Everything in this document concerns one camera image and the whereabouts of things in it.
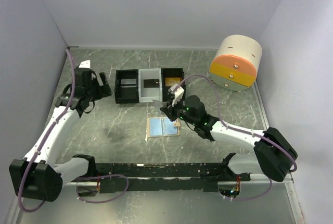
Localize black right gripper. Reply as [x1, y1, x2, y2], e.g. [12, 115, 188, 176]
[160, 95, 197, 126]

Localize white card in bin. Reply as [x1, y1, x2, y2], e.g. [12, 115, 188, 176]
[120, 79, 137, 88]

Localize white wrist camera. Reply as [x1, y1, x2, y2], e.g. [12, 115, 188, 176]
[169, 83, 185, 107]
[78, 60, 91, 69]

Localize black left tray bin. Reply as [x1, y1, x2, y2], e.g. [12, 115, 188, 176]
[114, 69, 139, 104]

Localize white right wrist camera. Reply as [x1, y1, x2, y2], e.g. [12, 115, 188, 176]
[169, 83, 185, 107]

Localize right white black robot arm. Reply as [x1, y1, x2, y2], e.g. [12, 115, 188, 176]
[160, 95, 298, 182]

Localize beige leather card holder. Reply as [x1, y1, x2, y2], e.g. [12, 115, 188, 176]
[145, 117, 181, 141]

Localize gold card in bin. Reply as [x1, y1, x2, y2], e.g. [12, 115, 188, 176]
[164, 77, 182, 86]

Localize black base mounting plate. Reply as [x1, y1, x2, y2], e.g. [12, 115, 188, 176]
[84, 153, 250, 193]

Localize white middle tray bin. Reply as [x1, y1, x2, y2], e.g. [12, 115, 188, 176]
[138, 68, 162, 103]

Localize black tray bin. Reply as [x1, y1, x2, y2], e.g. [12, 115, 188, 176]
[161, 68, 184, 102]
[114, 69, 139, 104]

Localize black right tray bin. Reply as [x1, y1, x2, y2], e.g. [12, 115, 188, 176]
[161, 68, 184, 102]

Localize black card in bin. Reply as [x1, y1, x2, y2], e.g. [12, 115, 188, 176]
[143, 79, 160, 88]

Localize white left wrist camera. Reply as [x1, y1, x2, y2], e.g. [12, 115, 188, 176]
[78, 60, 91, 69]

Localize silver Chlitina VIP card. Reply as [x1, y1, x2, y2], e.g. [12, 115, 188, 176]
[152, 99, 166, 110]

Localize cream round drawer cabinet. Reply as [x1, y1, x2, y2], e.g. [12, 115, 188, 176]
[209, 34, 262, 91]

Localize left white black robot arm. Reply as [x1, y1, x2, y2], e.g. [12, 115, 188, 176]
[9, 67, 112, 202]

